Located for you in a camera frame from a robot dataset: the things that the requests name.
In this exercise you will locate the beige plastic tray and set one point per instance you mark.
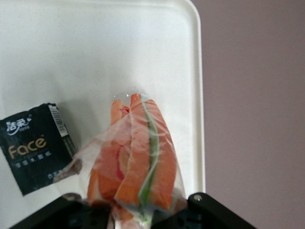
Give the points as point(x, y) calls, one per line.
point(83, 47)

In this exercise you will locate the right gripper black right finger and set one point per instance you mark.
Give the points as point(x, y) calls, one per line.
point(207, 212)

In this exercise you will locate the black Face tissue pack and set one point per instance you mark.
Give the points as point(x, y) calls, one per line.
point(31, 148)

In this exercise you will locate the brown table cover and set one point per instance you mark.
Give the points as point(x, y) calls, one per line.
point(257, 107)

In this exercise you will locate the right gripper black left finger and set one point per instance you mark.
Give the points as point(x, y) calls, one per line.
point(62, 212)

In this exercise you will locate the triangle sandwich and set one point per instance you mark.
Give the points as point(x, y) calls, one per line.
point(140, 162)

